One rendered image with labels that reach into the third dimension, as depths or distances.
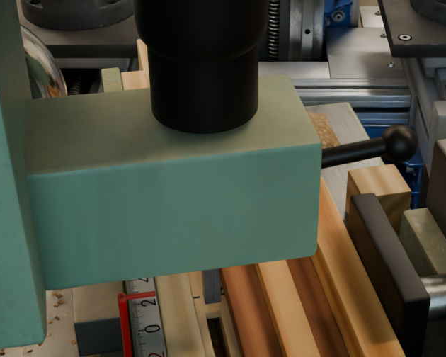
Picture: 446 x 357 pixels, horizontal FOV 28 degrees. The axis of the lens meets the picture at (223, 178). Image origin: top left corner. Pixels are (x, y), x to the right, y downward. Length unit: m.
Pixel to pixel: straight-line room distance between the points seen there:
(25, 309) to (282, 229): 0.13
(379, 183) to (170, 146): 0.24
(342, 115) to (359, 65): 0.45
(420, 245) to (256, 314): 0.11
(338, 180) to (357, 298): 0.22
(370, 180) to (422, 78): 0.51
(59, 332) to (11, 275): 0.32
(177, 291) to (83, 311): 0.15
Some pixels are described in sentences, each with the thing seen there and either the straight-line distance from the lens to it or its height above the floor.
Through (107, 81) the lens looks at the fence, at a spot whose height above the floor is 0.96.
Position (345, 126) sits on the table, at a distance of 0.74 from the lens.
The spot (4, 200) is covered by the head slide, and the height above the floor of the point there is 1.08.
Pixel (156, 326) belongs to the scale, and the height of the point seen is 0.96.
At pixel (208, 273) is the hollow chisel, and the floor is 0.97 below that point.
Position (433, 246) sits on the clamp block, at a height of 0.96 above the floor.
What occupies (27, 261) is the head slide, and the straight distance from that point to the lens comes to 0.38.
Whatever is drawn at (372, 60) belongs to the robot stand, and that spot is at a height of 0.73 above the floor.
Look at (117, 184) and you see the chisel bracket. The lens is 0.40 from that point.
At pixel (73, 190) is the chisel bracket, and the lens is 0.40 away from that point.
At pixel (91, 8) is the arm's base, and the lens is 1.10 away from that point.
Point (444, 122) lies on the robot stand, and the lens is 1.03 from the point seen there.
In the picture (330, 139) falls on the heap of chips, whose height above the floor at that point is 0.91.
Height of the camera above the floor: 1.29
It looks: 35 degrees down
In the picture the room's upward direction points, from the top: 1 degrees counter-clockwise
